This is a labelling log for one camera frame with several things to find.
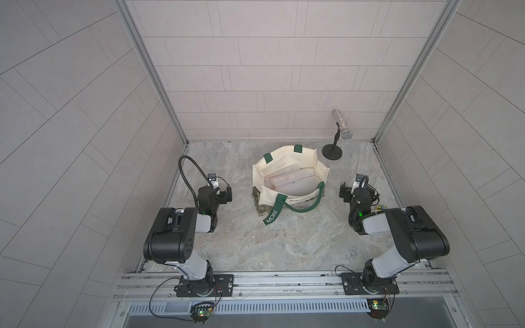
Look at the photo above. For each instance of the translucent pink pencil case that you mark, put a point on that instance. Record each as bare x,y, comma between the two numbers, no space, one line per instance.
292,177

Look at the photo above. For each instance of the cream canvas tote bag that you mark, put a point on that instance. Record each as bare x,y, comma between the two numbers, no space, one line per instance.
271,202

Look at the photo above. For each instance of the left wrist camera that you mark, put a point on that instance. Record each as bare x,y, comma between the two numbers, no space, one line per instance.
212,178

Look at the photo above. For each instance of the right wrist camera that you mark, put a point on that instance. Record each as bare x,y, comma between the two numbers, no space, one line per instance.
360,179

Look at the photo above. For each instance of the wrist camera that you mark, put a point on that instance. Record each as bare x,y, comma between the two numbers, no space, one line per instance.
360,179
212,178

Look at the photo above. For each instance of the silver microphone on stand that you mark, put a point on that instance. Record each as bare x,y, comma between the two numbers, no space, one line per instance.
332,151

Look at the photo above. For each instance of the right green circuit board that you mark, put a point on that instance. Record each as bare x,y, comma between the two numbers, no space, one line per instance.
379,308

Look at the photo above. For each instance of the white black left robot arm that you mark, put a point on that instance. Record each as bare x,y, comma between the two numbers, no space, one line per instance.
172,238

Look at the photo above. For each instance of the green circuit board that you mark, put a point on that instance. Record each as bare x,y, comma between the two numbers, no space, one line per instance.
379,308
202,312

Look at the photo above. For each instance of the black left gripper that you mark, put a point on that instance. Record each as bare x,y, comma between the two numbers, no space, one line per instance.
221,195

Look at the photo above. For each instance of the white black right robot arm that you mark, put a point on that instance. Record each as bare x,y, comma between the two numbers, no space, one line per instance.
416,237

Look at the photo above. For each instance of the left green circuit board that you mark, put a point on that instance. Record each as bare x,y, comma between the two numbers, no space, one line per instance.
202,312

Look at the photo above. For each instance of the aluminium mounting rail frame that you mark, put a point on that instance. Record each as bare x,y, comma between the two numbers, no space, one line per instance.
429,294

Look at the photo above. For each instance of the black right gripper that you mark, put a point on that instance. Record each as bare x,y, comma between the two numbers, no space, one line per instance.
348,193

